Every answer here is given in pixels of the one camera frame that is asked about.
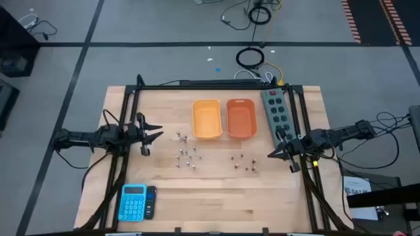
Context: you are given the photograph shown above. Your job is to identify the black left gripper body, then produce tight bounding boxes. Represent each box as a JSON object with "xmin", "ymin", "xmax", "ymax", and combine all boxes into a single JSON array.
[{"xmin": 125, "ymin": 112, "xmax": 152, "ymax": 157}]

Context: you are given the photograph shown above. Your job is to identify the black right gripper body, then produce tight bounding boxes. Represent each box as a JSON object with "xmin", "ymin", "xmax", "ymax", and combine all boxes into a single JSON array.
[{"xmin": 277, "ymin": 127, "xmax": 306, "ymax": 174}]

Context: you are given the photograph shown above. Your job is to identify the grey-green power strip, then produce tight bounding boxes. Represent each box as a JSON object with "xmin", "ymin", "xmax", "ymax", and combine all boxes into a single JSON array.
[{"xmin": 260, "ymin": 87, "xmax": 299, "ymax": 148}]

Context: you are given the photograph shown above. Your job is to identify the orange plastic bin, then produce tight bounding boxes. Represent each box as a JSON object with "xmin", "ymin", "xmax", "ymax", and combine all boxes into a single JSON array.
[{"xmin": 225, "ymin": 98, "xmax": 258, "ymax": 140}]

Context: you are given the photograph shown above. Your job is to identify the yellow plastic bin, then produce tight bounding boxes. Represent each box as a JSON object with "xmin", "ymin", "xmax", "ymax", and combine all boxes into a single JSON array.
[{"xmin": 191, "ymin": 98, "xmax": 224, "ymax": 141}]

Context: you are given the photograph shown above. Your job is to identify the black remote control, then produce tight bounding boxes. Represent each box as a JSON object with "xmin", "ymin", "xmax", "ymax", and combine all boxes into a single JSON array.
[{"xmin": 144, "ymin": 186, "xmax": 158, "ymax": 220}]

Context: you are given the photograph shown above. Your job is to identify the blue calculator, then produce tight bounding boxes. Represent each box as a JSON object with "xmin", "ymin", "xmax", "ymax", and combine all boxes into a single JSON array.
[{"xmin": 117, "ymin": 184, "xmax": 148, "ymax": 222}]

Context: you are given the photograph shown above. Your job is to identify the white paper sheet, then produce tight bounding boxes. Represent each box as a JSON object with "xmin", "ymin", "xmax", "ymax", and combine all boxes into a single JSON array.
[{"xmin": 343, "ymin": 176, "xmax": 379, "ymax": 221}]

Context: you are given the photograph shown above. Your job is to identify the black flat box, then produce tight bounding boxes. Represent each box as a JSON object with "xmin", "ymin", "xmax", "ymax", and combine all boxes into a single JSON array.
[{"xmin": 178, "ymin": 79, "xmax": 265, "ymax": 87}]

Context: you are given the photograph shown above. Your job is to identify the black beam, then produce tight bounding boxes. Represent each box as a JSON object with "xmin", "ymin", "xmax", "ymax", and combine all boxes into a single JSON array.
[{"xmin": 346, "ymin": 182, "xmax": 420, "ymax": 209}]

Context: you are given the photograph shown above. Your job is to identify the dark grey case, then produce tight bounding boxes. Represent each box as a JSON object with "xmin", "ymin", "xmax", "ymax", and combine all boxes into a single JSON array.
[{"xmin": 0, "ymin": 78, "xmax": 20, "ymax": 132}]

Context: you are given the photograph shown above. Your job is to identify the black mat orange striped edges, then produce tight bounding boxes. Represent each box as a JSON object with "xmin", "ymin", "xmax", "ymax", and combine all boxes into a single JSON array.
[{"xmin": 340, "ymin": 0, "xmax": 413, "ymax": 46}]

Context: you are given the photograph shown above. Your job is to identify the black cabinet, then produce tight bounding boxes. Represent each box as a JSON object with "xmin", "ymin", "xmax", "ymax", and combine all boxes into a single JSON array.
[{"xmin": 0, "ymin": 6, "xmax": 41, "ymax": 79}]

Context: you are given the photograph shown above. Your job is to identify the yellow cable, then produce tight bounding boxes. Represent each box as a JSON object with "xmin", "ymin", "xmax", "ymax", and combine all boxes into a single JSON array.
[{"xmin": 261, "ymin": 0, "xmax": 285, "ymax": 86}]

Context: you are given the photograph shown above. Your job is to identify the black aluminium frame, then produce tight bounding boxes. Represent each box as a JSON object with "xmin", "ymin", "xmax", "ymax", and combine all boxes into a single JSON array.
[{"xmin": 77, "ymin": 73, "xmax": 355, "ymax": 234}]

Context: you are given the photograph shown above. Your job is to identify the white cable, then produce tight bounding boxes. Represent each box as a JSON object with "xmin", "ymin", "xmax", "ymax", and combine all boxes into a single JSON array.
[
  {"xmin": 233, "ymin": 68, "xmax": 274, "ymax": 83},
  {"xmin": 18, "ymin": 13, "xmax": 39, "ymax": 29}
]

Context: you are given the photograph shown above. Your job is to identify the coiled black cable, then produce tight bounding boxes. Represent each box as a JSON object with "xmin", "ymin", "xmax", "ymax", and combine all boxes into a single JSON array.
[
  {"xmin": 247, "ymin": 5, "xmax": 272, "ymax": 26},
  {"xmin": 235, "ymin": 47, "xmax": 265, "ymax": 70}
]

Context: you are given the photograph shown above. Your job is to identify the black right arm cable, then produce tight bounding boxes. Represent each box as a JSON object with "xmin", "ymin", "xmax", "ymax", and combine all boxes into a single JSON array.
[{"xmin": 331, "ymin": 111, "xmax": 413, "ymax": 171}]

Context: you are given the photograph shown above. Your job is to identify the black hanging cable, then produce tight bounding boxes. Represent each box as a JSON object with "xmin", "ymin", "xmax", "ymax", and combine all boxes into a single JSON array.
[{"xmin": 251, "ymin": 6, "xmax": 262, "ymax": 45}]

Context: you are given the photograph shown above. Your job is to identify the loose black cable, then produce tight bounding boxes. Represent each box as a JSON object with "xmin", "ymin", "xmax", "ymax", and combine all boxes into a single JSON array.
[{"xmin": 220, "ymin": 0, "xmax": 252, "ymax": 31}]

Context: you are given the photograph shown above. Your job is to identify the black cable with plug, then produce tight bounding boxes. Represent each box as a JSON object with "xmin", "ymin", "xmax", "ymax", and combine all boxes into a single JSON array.
[{"xmin": 26, "ymin": 19, "xmax": 58, "ymax": 42}]

